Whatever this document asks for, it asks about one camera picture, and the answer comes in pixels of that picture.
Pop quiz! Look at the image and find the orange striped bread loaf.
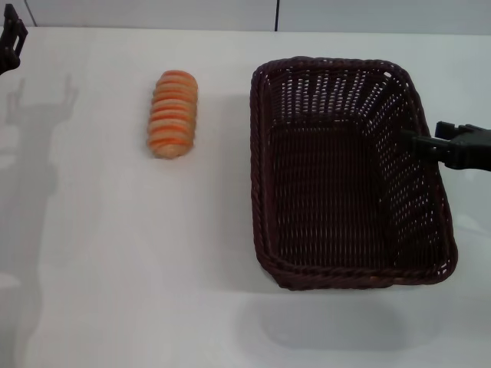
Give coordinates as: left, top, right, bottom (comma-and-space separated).
147, 70, 199, 159

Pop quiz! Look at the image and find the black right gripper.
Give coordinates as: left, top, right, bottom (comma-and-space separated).
400, 120, 491, 170

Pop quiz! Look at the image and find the dark brown woven basket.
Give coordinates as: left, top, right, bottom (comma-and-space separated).
249, 56, 459, 292

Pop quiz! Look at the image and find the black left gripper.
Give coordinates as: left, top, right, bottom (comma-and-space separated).
0, 7, 29, 76

